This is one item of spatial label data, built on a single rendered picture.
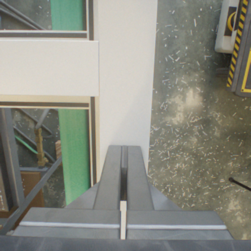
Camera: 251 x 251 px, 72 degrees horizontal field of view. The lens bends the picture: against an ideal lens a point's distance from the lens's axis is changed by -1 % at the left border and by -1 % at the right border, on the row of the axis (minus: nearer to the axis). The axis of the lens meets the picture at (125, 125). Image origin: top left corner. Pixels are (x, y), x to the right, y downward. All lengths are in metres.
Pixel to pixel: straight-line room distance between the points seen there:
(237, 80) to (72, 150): 0.78
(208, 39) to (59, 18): 1.03
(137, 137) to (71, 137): 0.11
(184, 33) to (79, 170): 1.02
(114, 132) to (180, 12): 1.06
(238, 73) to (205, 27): 0.41
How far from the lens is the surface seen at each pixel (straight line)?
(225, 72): 1.07
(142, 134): 0.15
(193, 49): 1.16
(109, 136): 0.15
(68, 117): 0.23
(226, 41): 1.09
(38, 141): 0.97
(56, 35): 0.22
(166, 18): 1.15
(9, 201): 0.75
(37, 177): 1.01
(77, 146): 0.24
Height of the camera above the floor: 1.08
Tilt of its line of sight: 75 degrees down
